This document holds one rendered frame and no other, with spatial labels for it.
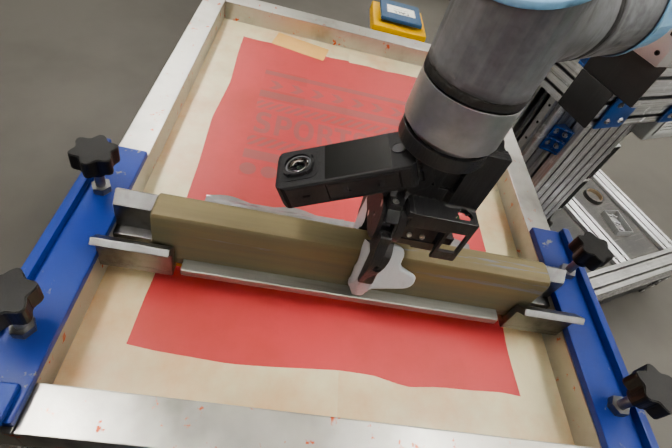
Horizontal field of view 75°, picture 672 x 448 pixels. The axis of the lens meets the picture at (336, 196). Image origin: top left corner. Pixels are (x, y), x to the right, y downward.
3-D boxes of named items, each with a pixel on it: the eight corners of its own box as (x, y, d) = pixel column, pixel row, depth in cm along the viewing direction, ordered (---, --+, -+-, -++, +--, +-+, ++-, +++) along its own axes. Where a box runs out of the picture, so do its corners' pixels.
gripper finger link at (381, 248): (373, 296, 40) (405, 226, 35) (357, 293, 40) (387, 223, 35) (370, 259, 44) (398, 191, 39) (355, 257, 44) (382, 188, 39)
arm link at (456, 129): (429, 100, 27) (417, 36, 33) (403, 154, 30) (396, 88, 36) (539, 126, 28) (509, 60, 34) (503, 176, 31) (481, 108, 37)
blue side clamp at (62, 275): (110, 178, 56) (102, 136, 51) (151, 185, 57) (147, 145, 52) (-34, 438, 35) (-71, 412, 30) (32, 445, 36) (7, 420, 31)
